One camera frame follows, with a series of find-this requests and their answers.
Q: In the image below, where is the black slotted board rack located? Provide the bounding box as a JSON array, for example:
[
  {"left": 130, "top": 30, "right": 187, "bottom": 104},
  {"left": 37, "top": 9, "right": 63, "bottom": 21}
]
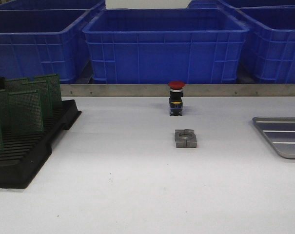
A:
[{"left": 0, "top": 77, "right": 81, "bottom": 189}]

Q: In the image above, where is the silver metal tray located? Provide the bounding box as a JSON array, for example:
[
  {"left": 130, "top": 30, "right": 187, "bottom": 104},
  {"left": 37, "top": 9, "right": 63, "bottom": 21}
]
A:
[{"left": 252, "top": 117, "right": 295, "bottom": 159}]

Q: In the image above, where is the red emergency stop button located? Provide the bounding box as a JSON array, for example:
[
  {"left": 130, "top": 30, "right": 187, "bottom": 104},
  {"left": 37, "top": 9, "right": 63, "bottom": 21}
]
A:
[{"left": 168, "top": 80, "right": 185, "bottom": 116}]

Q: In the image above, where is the grey metal clamp block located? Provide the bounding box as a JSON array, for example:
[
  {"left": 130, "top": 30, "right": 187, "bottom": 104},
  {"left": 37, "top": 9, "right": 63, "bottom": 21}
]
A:
[{"left": 175, "top": 129, "right": 197, "bottom": 148}]

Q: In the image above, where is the centre blue plastic crate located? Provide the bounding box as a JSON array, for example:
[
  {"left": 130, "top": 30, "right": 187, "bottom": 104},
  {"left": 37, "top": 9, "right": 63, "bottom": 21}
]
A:
[{"left": 83, "top": 9, "right": 248, "bottom": 84}]

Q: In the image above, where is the blue plastic crate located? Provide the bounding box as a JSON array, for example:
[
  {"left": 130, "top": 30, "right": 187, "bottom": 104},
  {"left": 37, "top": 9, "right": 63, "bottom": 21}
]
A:
[
  {"left": 83, "top": 9, "right": 248, "bottom": 84},
  {"left": 236, "top": 7, "right": 295, "bottom": 84},
  {"left": 0, "top": 10, "right": 91, "bottom": 83}
]

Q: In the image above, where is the far right blue crate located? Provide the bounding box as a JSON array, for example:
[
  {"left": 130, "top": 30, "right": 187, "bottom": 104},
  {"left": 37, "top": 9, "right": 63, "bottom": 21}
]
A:
[{"left": 187, "top": 0, "right": 295, "bottom": 9}]

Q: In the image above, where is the right blue plastic crate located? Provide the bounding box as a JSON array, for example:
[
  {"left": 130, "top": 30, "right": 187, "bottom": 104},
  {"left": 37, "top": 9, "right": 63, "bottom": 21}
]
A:
[{"left": 236, "top": 7, "right": 295, "bottom": 84}]

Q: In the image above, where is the left blue plastic crate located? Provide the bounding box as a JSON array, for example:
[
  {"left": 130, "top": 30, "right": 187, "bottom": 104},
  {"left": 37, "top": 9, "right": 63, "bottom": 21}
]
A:
[{"left": 0, "top": 10, "right": 91, "bottom": 83}]

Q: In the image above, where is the far left blue crate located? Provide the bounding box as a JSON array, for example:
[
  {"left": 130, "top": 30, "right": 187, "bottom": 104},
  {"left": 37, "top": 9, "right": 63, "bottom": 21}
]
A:
[{"left": 0, "top": 0, "right": 105, "bottom": 10}]

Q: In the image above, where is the metal table edge rail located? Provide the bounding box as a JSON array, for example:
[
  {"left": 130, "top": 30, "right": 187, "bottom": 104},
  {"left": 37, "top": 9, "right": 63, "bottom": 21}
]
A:
[{"left": 60, "top": 84, "right": 295, "bottom": 97}]

